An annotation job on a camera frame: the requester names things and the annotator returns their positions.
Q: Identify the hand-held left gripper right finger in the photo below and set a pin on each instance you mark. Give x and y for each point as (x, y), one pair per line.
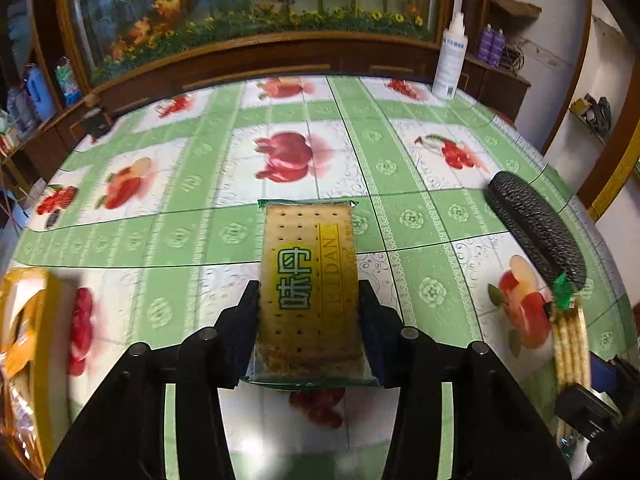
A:
(372, 335)

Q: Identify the yellow cardboard box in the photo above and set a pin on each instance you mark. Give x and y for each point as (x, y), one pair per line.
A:
(52, 360)

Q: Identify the green plastic bottle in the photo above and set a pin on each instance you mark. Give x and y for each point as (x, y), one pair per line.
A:
(67, 85)

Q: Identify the white spray bottle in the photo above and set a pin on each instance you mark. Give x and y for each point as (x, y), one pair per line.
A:
(450, 65)

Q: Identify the dark tool pile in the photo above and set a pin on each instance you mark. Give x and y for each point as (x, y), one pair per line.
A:
(592, 110)

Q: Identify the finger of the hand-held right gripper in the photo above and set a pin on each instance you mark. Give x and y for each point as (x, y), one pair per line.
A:
(585, 410)
(607, 375)

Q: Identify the small dark box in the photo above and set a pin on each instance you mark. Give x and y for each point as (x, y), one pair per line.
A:
(97, 125)

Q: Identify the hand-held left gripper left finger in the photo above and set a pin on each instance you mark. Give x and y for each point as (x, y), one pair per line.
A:
(242, 340)

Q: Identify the green fruit print tablecloth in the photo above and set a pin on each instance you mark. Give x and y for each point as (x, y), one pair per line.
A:
(400, 170)

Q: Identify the wooden flower display cabinet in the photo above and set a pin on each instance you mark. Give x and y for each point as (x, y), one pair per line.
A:
(250, 60)

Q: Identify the clear water bottle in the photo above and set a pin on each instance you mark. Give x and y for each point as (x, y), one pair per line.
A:
(17, 110)

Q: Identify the orange striped snack packet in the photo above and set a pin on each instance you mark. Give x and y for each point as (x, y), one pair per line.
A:
(22, 320)

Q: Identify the black glasses case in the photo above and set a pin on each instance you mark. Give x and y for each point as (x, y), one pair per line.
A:
(537, 230)

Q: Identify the blue plastic jug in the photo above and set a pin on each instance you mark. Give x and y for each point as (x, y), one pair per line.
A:
(40, 95)

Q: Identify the green yellow cracker packet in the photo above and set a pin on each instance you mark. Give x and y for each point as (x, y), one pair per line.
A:
(310, 285)
(570, 345)

